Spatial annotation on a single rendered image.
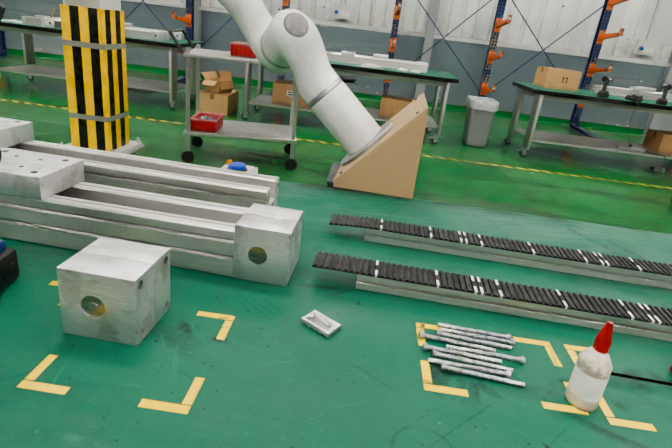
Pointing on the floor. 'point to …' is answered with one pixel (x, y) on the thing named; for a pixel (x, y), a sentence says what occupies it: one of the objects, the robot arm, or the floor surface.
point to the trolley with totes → (208, 123)
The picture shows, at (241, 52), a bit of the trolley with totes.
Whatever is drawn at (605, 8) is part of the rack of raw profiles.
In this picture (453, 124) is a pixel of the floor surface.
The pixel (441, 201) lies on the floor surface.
